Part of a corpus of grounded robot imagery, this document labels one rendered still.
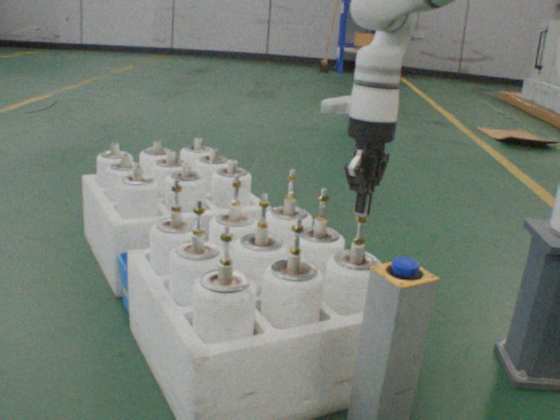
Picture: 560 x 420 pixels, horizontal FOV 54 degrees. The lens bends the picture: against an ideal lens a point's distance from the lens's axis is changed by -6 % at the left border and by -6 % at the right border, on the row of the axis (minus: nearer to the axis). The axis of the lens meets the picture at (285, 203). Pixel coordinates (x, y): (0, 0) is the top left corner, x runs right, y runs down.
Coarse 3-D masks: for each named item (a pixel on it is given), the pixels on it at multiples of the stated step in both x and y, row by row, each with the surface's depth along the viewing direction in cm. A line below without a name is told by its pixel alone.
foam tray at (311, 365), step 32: (128, 256) 111; (128, 288) 114; (160, 288) 98; (160, 320) 94; (192, 320) 92; (256, 320) 91; (320, 320) 96; (352, 320) 93; (160, 352) 96; (192, 352) 81; (224, 352) 82; (256, 352) 84; (288, 352) 87; (320, 352) 90; (352, 352) 94; (160, 384) 99; (192, 384) 81; (224, 384) 83; (256, 384) 86; (288, 384) 89; (320, 384) 93; (352, 384) 97; (192, 416) 83; (224, 416) 85; (256, 416) 89; (288, 416) 92; (320, 416) 96
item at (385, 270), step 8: (384, 264) 82; (376, 272) 80; (384, 272) 79; (392, 272) 79; (424, 272) 80; (392, 280) 77; (400, 280) 77; (408, 280) 77; (416, 280) 77; (424, 280) 77; (432, 280) 78; (400, 288) 75
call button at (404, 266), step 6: (396, 258) 80; (402, 258) 80; (408, 258) 80; (396, 264) 78; (402, 264) 78; (408, 264) 78; (414, 264) 78; (396, 270) 78; (402, 270) 78; (408, 270) 77; (414, 270) 78
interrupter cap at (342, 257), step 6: (342, 252) 100; (348, 252) 100; (366, 252) 100; (336, 258) 97; (342, 258) 98; (348, 258) 98; (366, 258) 99; (372, 258) 99; (342, 264) 95; (348, 264) 95; (354, 264) 96; (360, 264) 96; (366, 264) 96; (372, 264) 96; (360, 270) 94; (366, 270) 94
